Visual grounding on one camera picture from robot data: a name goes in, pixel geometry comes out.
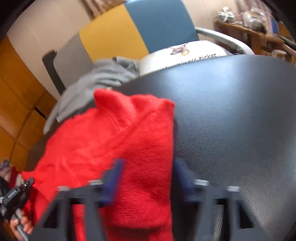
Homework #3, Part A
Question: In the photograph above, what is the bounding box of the wooden desk with clutter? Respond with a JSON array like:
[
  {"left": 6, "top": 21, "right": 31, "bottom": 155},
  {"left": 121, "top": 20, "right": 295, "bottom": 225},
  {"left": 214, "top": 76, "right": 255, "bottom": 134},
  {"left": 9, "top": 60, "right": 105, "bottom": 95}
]
[{"left": 215, "top": 6, "right": 296, "bottom": 63}]

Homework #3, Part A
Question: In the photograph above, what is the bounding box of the red knit sweater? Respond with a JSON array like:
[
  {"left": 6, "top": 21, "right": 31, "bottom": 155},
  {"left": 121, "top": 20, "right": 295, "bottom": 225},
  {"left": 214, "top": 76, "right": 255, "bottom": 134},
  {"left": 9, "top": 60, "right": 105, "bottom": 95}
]
[{"left": 22, "top": 89, "right": 175, "bottom": 240}]

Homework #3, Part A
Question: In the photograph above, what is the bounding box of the person left hand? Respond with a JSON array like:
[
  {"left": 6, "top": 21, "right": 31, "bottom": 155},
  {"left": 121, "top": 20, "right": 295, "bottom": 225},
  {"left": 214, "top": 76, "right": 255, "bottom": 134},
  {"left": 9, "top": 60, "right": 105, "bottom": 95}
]
[{"left": 9, "top": 209, "right": 34, "bottom": 236}]

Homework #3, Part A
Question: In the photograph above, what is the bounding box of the grey garment on sofa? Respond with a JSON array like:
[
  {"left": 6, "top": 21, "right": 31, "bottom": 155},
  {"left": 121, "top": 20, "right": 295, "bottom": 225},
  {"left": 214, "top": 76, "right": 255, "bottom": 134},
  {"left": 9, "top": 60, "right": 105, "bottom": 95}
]
[{"left": 43, "top": 56, "right": 139, "bottom": 134}]

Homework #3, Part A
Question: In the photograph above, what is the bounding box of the grey yellow blue sofa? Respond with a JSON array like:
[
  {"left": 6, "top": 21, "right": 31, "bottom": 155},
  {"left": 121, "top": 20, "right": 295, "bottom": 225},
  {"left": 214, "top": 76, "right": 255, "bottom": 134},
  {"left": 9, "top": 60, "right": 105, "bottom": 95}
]
[{"left": 42, "top": 1, "right": 253, "bottom": 94}]

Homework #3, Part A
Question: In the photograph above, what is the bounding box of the white printed cushion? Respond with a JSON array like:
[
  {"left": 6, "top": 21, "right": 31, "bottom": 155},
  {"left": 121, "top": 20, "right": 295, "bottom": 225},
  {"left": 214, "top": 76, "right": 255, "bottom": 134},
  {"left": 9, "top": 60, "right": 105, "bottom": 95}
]
[{"left": 138, "top": 40, "right": 231, "bottom": 76}]

